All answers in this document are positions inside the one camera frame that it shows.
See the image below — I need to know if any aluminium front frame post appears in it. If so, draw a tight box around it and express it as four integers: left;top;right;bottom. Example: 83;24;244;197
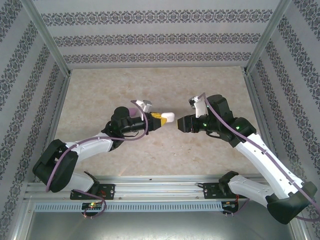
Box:
13;197;35;240
289;217;310;240

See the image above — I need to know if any white slotted cable duct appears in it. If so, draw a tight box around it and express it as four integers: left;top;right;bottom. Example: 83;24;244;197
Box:
33;200;242;213

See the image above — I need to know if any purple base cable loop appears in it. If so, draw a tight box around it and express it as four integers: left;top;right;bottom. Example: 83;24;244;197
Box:
71;189;108;220
233;196;251;215

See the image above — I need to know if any aluminium table side rail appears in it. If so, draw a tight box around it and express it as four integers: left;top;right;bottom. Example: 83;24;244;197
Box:
243;72;280;157
43;73;72;151

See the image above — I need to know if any aluminium corner frame post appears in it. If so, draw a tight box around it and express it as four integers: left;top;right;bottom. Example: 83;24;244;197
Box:
243;0;294;76
19;0;72;76

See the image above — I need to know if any white earbud charging case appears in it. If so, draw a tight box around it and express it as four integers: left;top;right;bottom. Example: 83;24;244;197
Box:
161;111;175;124

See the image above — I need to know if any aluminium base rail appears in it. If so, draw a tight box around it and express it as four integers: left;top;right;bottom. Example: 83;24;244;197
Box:
24;175;270;201

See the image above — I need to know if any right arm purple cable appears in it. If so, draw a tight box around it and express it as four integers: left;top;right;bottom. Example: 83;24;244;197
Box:
198;92;320;221

